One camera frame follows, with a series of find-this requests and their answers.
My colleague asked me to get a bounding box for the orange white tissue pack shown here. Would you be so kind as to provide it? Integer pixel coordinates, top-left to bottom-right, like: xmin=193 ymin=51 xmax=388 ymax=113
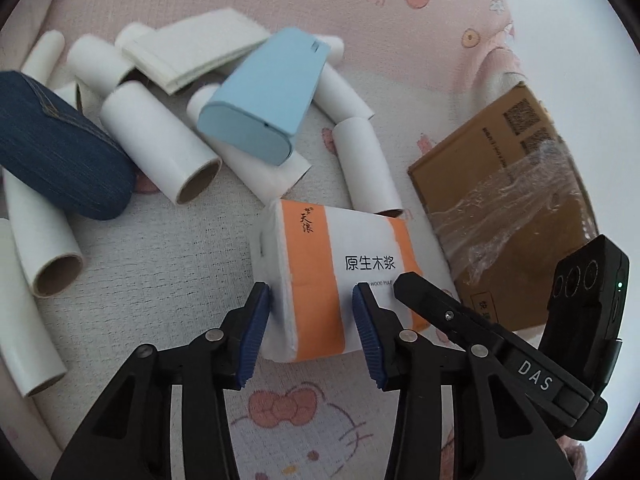
xmin=252 ymin=199 xmax=461 ymax=363

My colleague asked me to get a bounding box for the pile of white paper tubes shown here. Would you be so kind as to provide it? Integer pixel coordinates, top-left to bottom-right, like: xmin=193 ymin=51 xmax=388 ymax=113
xmin=0 ymin=22 xmax=406 ymax=398

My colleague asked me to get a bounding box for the dark denim glasses case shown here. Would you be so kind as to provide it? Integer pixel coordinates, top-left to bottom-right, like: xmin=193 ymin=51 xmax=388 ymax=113
xmin=0 ymin=71 xmax=137 ymax=221

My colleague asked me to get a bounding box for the brown cardboard box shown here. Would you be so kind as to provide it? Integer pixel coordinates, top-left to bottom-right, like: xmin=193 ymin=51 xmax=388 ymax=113
xmin=407 ymin=81 xmax=601 ymax=333

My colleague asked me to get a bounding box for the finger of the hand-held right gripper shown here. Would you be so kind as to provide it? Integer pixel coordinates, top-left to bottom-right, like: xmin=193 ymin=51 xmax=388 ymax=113
xmin=394 ymin=271 xmax=518 ymax=359

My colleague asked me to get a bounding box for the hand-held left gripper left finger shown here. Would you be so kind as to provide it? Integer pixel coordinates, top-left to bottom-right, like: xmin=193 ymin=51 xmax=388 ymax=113
xmin=50 ymin=281 xmax=273 ymax=480

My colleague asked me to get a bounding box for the folded white cloth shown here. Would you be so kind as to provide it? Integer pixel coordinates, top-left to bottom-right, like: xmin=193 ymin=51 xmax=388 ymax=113
xmin=121 ymin=7 xmax=271 ymax=96

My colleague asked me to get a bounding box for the light blue glasses case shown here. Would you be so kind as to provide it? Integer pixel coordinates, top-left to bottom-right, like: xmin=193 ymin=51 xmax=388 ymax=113
xmin=196 ymin=28 xmax=331 ymax=166

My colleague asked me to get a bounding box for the pink printed blanket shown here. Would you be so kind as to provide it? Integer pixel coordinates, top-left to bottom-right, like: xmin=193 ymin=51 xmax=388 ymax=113
xmin=55 ymin=0 xmax=521 ymax=96

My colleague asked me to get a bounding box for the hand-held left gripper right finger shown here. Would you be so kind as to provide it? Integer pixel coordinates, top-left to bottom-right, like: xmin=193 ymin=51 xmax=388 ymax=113
xmin=351 ymin=282 xmax=591 ymax=480

